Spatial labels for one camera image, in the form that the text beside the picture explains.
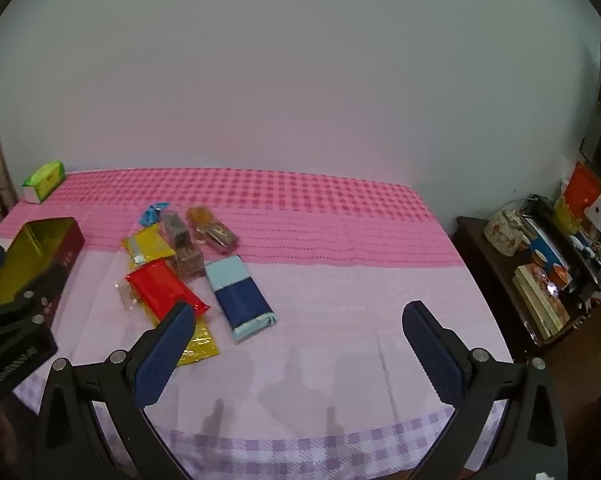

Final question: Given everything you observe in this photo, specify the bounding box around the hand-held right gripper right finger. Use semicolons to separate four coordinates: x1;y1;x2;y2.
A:
401;300;568;480

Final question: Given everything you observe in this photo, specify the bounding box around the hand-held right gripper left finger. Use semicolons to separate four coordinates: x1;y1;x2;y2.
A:
33;301;197;480

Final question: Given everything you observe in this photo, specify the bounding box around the red tin box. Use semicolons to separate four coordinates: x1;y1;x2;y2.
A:
0;216;86;332

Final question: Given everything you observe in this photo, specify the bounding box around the large yellow snack packet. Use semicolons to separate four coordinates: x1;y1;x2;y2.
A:
173;317;220;369

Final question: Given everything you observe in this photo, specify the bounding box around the red snack packet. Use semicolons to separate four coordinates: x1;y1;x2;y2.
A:
115;259;212;322

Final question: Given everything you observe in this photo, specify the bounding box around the blue biscuit packet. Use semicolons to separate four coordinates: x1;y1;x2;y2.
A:
204;255;278;344

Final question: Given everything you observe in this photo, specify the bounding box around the clear brown bar packet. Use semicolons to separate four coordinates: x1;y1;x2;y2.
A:
173;246;206;277

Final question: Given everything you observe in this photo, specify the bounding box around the yellow snack packet silver end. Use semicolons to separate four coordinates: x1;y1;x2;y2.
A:
121;224;177;267

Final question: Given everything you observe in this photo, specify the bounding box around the clear sesame bar packet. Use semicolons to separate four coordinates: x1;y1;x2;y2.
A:
159;211;194;251

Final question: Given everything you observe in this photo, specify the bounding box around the clear nut brittle packet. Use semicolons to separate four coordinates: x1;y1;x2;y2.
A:
194;221;240;255

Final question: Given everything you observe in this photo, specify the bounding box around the small blue candy packet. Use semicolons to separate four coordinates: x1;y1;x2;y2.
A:
139;200;172;226

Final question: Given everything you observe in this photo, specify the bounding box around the green tissue box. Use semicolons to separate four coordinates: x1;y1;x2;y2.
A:
20;160;66;205

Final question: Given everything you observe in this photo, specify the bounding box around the dark wooden side table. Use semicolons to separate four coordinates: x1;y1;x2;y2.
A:
455;215;601;361

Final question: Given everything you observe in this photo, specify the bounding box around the pink checked tablecloth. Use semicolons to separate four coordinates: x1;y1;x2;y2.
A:
0;167;516;480

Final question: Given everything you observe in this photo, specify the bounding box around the clear glass ornament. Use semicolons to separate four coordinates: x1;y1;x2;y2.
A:
539;266;562;297

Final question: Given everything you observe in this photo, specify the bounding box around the floral teapot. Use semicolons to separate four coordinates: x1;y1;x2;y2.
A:
484;207;531;257

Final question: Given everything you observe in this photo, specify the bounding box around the blue and white tray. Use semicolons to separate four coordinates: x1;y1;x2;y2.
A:
523;217;573;273

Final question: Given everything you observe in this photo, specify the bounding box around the yellow zigzag rim container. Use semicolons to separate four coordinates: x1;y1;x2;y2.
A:
554;197;581;235

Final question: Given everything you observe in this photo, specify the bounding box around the orange gift box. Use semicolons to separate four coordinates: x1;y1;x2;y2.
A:
564;164;601;211

